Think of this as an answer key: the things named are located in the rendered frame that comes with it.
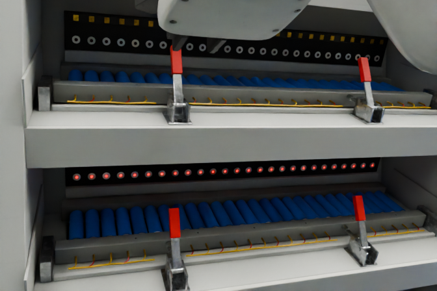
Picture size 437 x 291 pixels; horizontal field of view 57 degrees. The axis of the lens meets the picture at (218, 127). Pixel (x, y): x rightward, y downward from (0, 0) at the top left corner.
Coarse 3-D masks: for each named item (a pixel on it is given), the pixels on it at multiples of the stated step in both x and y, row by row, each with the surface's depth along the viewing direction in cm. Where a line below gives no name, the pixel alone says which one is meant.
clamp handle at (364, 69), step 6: (360, 60) 56; (366, 60) 56; (360, 66) 56; (366, 66) 56; (360, 72) 56; (366, 72) 56; (366, 78) 55; (366, 84) 55; (366, 90) 55; (366, 96) 55; (372, 96) 55; (366, 102) 55; (372, 102) 55
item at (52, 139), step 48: (48, 96) 44; (432, 96) 64; (48, 144) 41; (96, 144) 43; (144, 144) 44; (192, 144) 46; (240, 144) 48; (288, 144) 50; (336, 144) 52; (384, 144) 55; (432, 144) 58
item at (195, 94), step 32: (64, 96) 47; (96, 96) 48; (128, 96) 49; (160, 96) 51; (192, 96) 52; (224, 96) 53; (256, 96) 55; (288, 96) 56; (320, 96) 58; (384, 96) 61; (416, 96) 63
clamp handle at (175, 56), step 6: (174, 54) 47; (180, 54) 47; (174, 60) 47; (180, 60) 47; (174, 66) 47; (180, 66) 47; (174, 72) 47; (180, 72) 47; (174, 78) 47; (180, 78) 47; (174, 84) 47; (180, 84) 47; (174, 90) 46; (180, 90) 47; (174, 96) 46; (180, 96) 46; (174, 102) 46; (180, 102) 46
